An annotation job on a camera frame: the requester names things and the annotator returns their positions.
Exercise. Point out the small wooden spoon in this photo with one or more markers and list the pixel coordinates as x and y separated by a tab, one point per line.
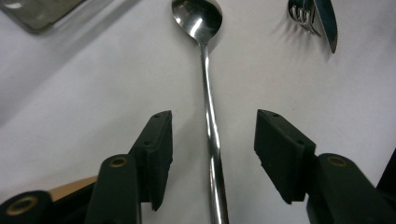
74	186

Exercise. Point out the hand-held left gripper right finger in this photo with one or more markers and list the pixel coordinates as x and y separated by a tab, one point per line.
283	155

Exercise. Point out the translucent grey storage bin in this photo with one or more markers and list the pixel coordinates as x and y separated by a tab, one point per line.
40	14

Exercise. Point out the metal spoon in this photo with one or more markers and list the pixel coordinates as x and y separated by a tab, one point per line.
199	21

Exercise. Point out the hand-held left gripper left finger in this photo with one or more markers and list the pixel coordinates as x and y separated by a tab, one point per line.
155	155

